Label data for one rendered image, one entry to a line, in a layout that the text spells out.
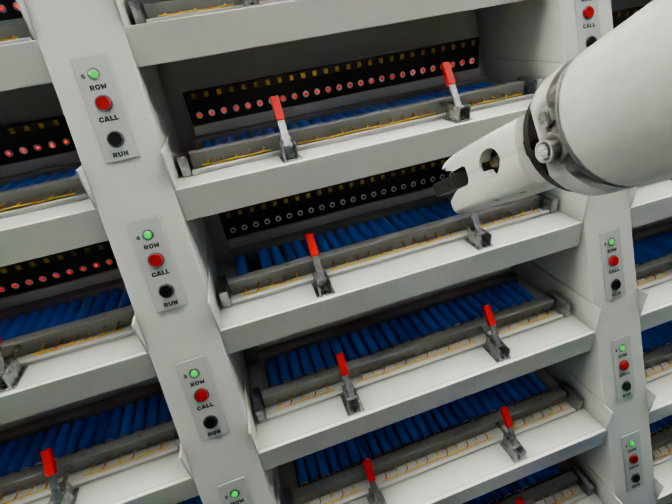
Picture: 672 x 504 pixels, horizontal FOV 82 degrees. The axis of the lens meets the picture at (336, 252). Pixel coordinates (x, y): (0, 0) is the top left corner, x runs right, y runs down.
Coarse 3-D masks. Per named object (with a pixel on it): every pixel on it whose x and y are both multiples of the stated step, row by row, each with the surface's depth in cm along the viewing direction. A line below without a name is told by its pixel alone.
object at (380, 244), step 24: (456, 216) 67; (480, 216) 67; (504, 216) 68; (384, 240) 64; (408, 240) 65; (432, 240) 64; (288, 264) 61; (336, 264) 63; (240, 288) 60; (264, 288) 59
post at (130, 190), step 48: (48, 0) 44; (96, 0) 45; (48, 48) 45; (96, 48) 46; (144, 96) 48; (96, 144) 47; (144, 144) 48; (96, 192) 48; (144, 192) 49; (192, 240) 53; (144, 288) 50; (192, 288) 52; (144, 336) 51; (192, 336) 53; (240, 384) 59; (192, 432) 55; (240, 432) 56
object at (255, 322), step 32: (416, 192) 74; (544, 192) 69; (288, 224) 70; (320, 224) 72; (544, 224) 65; (576, 224) 64; (384, 256) 64; (416, 256) 62; (448, 256) 61; (480, 256) 61; (512, 256) 63; (224, 288) 57; (256, 288) 61; (352, 288) 57; (384, 288) 58; (416, 288) 60; (224, 320) 55; (256, 320) 54; (288, 320) 56; (320, 320) 58
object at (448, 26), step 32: (640, 0) 83; (352, 32) 71; (384, 32) 72; (416, 32) 74; (448, 32) 75; (160, 64) 65; (192, 64) 66; (224, 64) 67; (256, 64) 68; (288, 64) 69; (320, 64) 71; (480, 64) 77; (0, 96) 61; (32, 96) 62; (192, 128) 67; (224, 256) 72; (352, 320) 79; (256, 352) 75
